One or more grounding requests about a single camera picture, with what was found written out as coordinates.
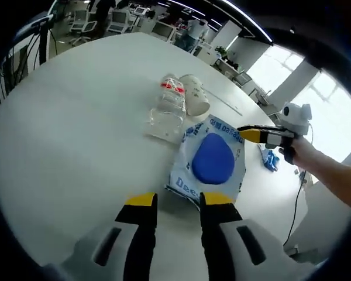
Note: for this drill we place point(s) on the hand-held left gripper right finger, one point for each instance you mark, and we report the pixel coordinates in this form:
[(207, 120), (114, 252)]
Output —
[(216, 234)]

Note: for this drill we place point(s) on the white office chair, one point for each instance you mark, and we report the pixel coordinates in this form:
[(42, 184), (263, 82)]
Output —
[(163, 30), (118, 22), (82, 26)]

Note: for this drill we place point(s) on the white table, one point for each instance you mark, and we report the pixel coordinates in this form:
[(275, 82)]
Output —
[(76, 131)]

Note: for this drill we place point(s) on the grey office chair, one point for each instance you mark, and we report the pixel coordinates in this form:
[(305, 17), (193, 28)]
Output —
[(242, 78)]

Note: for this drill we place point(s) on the person's right hand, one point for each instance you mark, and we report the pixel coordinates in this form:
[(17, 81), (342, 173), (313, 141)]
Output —
[(301, 150)]

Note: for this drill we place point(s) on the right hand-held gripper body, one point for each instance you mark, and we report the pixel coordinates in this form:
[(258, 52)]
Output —
[(295, 117)]

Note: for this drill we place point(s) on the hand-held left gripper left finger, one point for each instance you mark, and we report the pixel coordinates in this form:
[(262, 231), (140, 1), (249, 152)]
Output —
[(140, 234)]

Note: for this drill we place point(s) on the blue tissue pack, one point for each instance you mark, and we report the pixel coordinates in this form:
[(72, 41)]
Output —
[(270, 159)]

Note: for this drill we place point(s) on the ceiling light strip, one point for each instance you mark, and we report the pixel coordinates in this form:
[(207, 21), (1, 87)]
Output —
[(251, 22)]

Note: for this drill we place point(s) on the blue pouch package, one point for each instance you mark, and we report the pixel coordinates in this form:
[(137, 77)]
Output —
[(213, 158)]

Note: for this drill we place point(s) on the clear plastic bottle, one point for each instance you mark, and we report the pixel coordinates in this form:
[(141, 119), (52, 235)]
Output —
[(166, 114)]

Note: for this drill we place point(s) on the white paper cup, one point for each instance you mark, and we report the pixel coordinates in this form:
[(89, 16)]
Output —
[(194, 96)]

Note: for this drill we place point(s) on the green potted plant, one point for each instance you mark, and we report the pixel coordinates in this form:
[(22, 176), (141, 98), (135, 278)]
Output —
[(222, 51)]

